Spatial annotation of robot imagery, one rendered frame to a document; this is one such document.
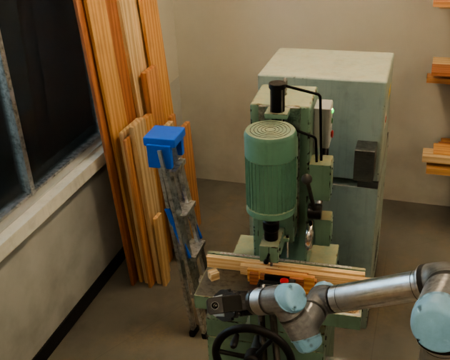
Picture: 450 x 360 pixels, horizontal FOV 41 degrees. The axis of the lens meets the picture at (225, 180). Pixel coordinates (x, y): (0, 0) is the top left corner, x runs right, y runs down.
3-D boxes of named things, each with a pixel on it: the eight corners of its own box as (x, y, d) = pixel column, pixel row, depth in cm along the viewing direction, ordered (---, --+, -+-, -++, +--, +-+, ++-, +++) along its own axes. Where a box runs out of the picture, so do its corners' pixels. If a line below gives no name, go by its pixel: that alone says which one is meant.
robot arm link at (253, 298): (259, 316, 159) (256, 284, 161) (248, 316, 163) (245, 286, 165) (280, 313, 164) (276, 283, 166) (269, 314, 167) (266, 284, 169)
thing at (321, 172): (308, 199, 230) (308, 164, 223) (311, 188, 238) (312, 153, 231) (330, 201, 228) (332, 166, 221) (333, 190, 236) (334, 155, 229)
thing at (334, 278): (240, 274, 232) (239, 266, 231) (241, 271, 234) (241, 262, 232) (390, 292, 219) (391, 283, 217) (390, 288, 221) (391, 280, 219)
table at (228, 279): (186, 325, 217) (185, 311, 215) (209, 273, 243) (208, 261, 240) (358, 350, 203) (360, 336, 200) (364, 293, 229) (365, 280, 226)
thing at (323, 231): (306, 244, 238) (306, 218, 232) (308, 234, 244) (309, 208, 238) (331, 246, 235) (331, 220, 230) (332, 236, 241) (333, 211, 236)
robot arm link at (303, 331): (333, 328, 164) (313, 294, 162) (317, 354, 155) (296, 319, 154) (310, 331, 169) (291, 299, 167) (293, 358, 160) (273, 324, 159)
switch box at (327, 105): (312, 148, 231) (313, 108, 223) (316, 137, 239) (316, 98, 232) (328, 148, 229) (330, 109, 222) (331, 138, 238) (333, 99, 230)
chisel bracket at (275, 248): (259, 264, 223) (258, 245, 219) (266, 243, 235) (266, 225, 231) (279, 267, 221) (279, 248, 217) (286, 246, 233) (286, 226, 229)
